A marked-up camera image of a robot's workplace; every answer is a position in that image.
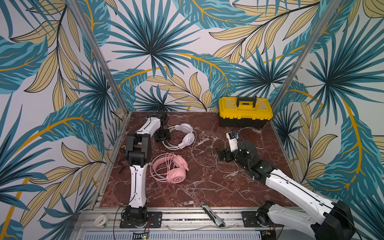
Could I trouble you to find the white grey headphones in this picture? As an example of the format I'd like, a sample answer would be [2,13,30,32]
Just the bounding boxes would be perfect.
[162,123,196,150]

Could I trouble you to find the pink headphones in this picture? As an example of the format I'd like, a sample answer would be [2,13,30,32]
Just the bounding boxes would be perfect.
[150,153,189,184]

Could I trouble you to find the white headphone cable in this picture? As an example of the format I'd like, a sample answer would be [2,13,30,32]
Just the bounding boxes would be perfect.
[190,125,271,175]

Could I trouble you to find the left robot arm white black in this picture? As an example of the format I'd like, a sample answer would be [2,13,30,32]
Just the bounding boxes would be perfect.
[126,112,168,222]

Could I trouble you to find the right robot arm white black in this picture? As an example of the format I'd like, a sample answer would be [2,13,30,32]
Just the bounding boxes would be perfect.
[216,139,357,240]

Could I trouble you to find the yellow black toolbox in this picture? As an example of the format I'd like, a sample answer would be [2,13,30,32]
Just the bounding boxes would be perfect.
[219,97,274,129]

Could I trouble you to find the grey utility knife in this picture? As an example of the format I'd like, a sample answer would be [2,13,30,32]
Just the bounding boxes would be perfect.
[201,202,226,228]

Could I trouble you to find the white tape roll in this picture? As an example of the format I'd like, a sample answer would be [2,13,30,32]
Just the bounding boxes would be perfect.
[94,215,109,229]

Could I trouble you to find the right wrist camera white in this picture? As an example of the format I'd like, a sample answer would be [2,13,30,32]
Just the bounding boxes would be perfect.
[226,131,239,153]

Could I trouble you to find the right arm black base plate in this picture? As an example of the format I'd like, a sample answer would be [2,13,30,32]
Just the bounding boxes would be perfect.
[241,211,283,229]

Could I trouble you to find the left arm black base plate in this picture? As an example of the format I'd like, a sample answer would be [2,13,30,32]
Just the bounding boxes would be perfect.
[120,212,163,229]

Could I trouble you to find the aluminium front rail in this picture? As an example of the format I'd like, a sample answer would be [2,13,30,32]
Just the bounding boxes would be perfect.
[68,206,328,240]

